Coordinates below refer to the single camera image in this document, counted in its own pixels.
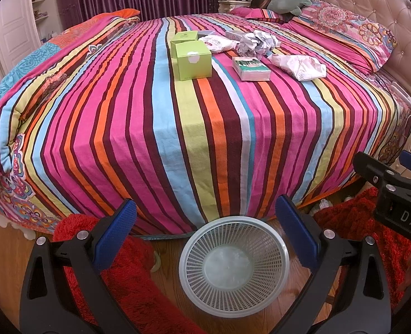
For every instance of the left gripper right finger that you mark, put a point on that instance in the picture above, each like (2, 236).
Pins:
(363, 303)

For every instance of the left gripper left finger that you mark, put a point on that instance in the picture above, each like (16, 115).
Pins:
(47, 304)

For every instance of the green forest tissue pack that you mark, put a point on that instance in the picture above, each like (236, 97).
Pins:
(251, 69)

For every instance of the white paper ball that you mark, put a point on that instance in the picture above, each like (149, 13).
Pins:
(257, 44)

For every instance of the white small carton box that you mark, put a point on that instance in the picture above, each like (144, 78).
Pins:
(234, 35)

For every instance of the white plastic bag wrapper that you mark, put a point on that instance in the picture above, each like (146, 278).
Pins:
(218, 43)

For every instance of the green cardboard box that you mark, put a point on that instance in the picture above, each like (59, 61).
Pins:
(181, 37)
(193, 59)

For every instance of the red shaggy rug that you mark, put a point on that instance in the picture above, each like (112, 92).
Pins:
(129, 282)

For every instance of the white plastic mesh wastebasket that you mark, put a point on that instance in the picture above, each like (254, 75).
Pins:
(234, 267)

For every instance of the floral pink pillow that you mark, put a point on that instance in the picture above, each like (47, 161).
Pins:
(366, 45)

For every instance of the colourful striped bedspread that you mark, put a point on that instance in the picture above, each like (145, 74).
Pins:
(105, 117)

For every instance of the striped small pillow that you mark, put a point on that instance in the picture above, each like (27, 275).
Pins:
(261, 15)

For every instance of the cream bedside table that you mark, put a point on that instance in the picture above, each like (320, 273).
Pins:
(227, 6)

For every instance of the white cabinet with shelves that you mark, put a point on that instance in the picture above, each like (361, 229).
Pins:
(25, 25)

